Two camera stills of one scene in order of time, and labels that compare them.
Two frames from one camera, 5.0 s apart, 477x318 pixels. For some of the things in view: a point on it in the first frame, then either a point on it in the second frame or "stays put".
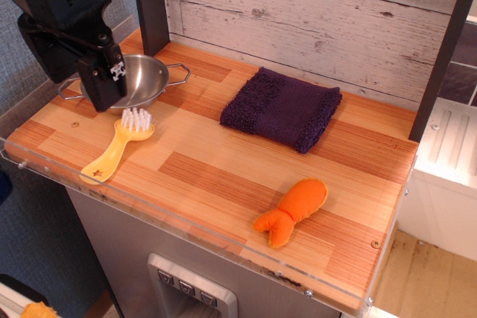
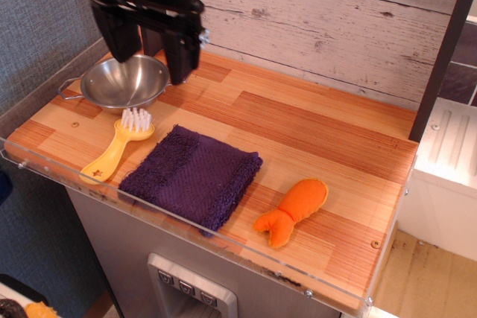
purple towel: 292,111 → 194,179
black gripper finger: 61,60 → 122,34
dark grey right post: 445,51 stays put
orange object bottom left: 39,310 stays put
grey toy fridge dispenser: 185,293 stays put
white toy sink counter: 439,203 stays put
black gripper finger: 103,73 → 183,53
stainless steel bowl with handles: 146,78 stays put
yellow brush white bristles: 135,123 stays put
